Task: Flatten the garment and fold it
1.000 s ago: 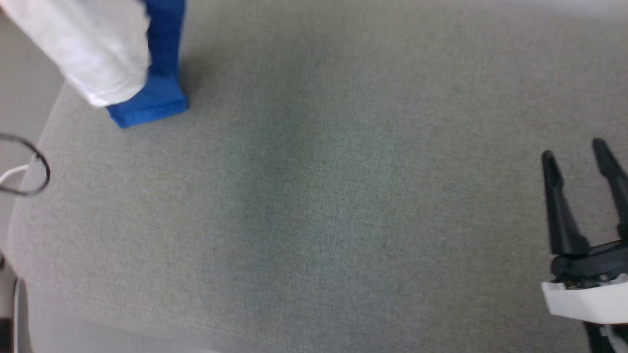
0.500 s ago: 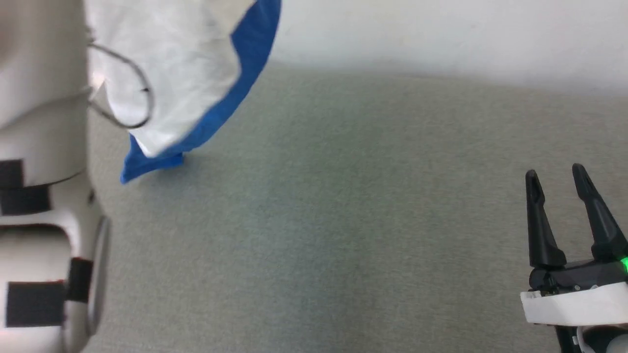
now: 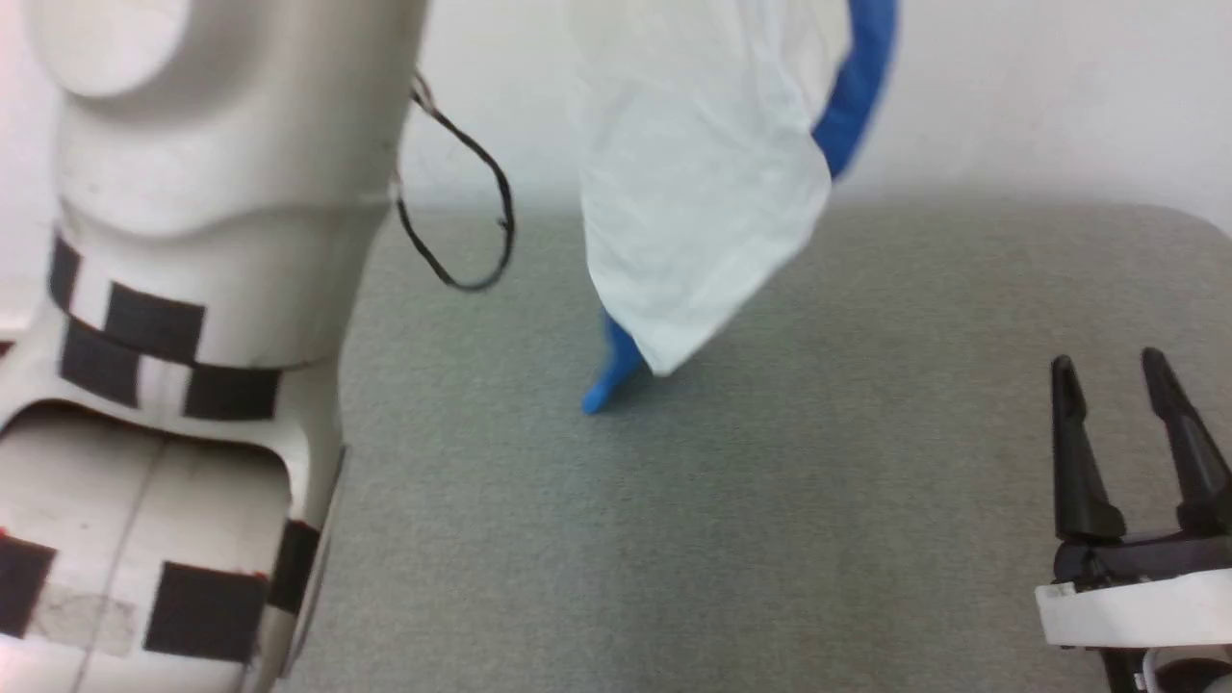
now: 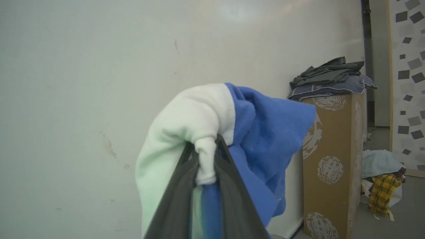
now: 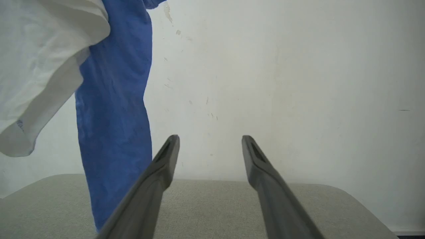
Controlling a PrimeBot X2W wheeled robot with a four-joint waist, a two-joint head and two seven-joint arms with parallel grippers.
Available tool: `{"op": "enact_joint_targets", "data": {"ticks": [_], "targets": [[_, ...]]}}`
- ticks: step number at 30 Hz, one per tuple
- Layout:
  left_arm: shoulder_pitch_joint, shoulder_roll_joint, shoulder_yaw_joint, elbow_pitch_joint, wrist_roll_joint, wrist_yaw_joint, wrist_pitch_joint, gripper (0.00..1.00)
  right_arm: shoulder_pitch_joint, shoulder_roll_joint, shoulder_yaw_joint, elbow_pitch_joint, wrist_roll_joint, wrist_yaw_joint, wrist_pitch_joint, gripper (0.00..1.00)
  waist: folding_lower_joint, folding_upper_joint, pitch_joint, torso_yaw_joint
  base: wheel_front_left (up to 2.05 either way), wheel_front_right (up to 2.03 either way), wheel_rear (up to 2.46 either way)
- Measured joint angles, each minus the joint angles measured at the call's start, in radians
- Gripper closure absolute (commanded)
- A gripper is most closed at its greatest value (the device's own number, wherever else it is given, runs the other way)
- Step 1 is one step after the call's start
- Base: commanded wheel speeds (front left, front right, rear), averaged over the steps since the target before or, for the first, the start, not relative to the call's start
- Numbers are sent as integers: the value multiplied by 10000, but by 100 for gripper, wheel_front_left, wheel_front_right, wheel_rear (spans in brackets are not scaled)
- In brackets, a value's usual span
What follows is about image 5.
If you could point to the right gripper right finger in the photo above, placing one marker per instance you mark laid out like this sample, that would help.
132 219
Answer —
275 199

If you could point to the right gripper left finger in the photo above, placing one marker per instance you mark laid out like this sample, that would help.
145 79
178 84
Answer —
149 192

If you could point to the white wall baseboard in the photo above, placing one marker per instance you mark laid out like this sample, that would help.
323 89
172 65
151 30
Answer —
410 233

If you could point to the white and blue shirt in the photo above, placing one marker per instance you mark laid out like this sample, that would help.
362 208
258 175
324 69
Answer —
113 116

